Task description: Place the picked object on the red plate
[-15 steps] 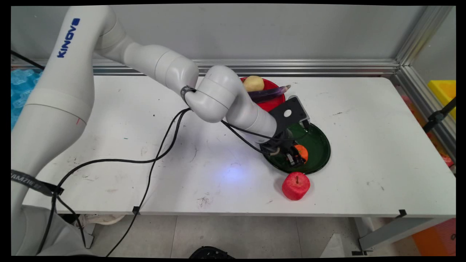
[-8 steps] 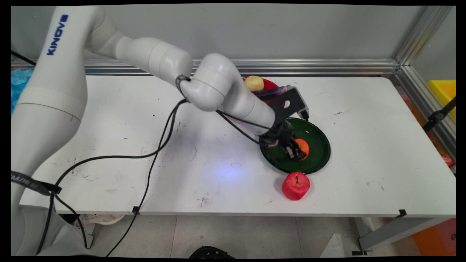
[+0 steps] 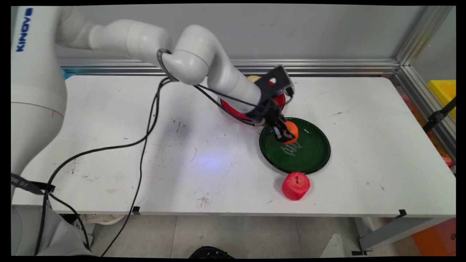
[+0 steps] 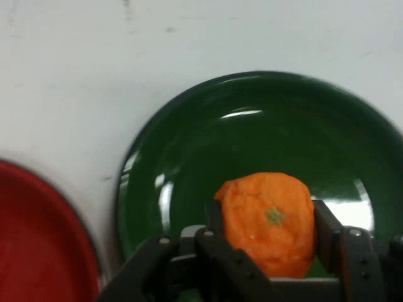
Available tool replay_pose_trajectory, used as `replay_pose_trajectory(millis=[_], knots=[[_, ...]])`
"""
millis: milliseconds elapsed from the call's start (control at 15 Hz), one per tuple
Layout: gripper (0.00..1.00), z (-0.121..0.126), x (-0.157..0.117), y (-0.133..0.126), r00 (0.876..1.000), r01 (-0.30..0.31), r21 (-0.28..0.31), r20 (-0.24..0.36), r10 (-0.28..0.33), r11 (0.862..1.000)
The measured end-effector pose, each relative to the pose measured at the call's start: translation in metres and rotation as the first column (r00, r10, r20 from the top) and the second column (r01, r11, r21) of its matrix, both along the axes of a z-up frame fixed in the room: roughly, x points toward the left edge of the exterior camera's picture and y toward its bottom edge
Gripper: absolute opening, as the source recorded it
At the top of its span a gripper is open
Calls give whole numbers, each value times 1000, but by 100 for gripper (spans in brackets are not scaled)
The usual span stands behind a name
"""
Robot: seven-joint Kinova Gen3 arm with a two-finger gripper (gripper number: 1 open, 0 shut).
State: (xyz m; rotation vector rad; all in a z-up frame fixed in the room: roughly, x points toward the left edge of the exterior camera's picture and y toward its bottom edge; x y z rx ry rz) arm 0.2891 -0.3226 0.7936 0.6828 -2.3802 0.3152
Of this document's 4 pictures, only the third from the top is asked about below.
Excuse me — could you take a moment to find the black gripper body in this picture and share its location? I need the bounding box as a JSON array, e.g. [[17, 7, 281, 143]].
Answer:
[[247, 99, 284, 128]]

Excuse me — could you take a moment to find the orange toy fruit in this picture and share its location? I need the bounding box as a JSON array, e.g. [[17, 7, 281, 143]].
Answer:
[[282, 121, 299, 144]]

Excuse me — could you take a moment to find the grey robot base cover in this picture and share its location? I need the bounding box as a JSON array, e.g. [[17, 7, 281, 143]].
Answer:
[[11, 205, 93, 257]]

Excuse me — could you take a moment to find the red round plate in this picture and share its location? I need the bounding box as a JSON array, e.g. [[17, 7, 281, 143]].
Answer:
[[220, 79, 287, 121]]

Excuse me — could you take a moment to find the dark green round plate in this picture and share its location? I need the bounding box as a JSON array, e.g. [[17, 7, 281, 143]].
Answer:
[[259, 117, 331, 175]]

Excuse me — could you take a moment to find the red toy apple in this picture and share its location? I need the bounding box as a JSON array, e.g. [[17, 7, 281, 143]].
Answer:
[[281, 172, 311, 201]]

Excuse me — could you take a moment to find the black round floor object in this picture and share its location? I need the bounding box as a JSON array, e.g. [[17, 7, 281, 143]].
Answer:
[[188, 246, 236, 259]]

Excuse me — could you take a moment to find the grey metal table leg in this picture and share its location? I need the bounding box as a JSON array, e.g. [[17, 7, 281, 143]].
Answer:
[[358, 217, 447, 252]]

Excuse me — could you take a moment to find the yellow plastic bin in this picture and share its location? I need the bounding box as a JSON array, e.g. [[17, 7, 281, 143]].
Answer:
[[427, 79, 456, 120]]

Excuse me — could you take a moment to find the orange box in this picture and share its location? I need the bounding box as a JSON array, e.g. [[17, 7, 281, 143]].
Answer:
[[411, 218, 456, 257]]

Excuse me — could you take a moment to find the white shoe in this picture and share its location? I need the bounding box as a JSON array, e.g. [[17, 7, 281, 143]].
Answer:
[[75, 214, 126, 226]]

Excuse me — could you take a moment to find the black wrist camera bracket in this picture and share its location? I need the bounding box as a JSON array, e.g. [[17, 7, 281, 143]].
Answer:
[[254, 65, 295, 102]]

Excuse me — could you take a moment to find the horizontal aluminium frame rail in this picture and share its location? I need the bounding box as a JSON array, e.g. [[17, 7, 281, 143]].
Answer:
[[58, 58, 401, 77]]

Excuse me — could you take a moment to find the black forearm cable strap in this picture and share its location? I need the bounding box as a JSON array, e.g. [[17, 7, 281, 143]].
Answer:
[[157, 48, 179, 82]]

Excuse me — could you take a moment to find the long black cable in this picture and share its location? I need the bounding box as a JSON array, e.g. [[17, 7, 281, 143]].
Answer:
[[33, 75, 262, 256], [100, 78, 255, 257]]

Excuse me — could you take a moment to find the side aluminium frame rail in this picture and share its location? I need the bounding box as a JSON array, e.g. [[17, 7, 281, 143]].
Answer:
[[391, 65, 456, 160]]

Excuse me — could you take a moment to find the upright aluminium frame post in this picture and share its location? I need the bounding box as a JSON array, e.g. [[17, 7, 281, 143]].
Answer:
[[395, 5, 454, 67]]

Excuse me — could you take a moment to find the black printed base strap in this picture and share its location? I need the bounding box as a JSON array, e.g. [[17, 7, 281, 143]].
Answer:
[[11, 172, 56, 195]]

